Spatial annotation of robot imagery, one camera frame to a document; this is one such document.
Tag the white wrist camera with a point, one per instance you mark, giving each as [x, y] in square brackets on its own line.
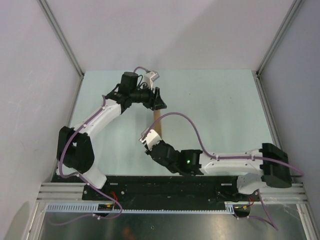
[150, 77]
[149, 138]

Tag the brown cardboard express box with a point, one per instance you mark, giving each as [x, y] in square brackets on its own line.
[158, 123]

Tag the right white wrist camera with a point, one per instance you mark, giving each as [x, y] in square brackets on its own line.
[149, 138]

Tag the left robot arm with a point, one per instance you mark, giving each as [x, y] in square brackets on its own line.
[75, 152]

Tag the left aluminium frame post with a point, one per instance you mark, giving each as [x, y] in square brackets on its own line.
[58, 31]

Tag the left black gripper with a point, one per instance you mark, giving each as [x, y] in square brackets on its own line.
[155, 101]

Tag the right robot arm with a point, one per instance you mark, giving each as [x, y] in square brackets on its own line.
[255, 169]

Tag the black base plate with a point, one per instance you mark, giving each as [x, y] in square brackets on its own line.
[175, 193]

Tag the right aluminium frame post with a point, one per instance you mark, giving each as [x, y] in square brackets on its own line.
[280, 34]

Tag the aluminium frame post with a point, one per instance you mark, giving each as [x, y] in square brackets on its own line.
[280, 34]
[58, 31]

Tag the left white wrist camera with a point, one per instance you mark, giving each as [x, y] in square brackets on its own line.
[150, 77]

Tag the aluminium front rail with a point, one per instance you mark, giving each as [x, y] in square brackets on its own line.
[71, 192]

